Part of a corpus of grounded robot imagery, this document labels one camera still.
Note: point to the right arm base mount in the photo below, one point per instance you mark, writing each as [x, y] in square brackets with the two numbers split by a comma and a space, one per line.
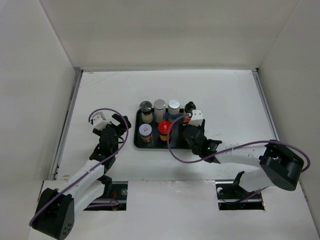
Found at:
[232, 197]

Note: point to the black rectangular tray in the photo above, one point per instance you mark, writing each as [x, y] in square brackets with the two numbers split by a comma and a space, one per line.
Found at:
[177, 141]

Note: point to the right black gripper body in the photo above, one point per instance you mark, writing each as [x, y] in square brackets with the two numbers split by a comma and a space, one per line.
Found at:
[202, 127]

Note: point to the silver-cap white bottle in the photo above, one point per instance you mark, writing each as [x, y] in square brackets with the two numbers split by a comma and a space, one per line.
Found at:
[159, 110]

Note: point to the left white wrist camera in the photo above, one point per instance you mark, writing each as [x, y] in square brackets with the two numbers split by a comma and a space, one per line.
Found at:
[99, 121]

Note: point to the white-lid dark sauce jar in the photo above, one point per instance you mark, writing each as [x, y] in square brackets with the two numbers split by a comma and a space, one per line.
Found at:
[146, 133]

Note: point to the silver-cap blue-label bottle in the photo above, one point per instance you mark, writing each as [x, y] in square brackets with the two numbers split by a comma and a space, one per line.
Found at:
[173, 109]

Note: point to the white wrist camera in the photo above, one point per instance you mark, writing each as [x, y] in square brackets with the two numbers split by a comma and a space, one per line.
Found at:
[99, 121]
[196, 118]

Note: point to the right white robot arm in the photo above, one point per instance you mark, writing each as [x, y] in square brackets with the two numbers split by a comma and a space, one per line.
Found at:
[275, 164]

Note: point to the red-cap brown sauce jar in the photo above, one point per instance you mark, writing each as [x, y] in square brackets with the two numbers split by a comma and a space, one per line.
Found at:
[163, 130]

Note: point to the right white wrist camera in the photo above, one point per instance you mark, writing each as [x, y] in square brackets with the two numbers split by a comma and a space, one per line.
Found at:
[196, 118]

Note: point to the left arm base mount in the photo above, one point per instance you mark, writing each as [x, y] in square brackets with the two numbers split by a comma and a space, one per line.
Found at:
[114, 197]

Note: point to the black-cap white bottle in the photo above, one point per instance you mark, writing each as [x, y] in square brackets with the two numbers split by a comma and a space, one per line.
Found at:
[188, 108]

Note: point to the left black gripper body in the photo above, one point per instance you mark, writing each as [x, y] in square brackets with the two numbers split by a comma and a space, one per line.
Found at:
[120, 131]

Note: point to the red-cap orange spice jar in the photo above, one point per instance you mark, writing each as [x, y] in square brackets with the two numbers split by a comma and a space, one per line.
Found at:
[186, 120]

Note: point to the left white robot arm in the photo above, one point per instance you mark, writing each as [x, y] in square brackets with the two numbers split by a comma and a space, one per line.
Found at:
[89, 187]

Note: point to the clear-top pepper grinder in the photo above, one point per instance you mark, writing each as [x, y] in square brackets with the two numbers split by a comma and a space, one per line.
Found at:
[146, 111]

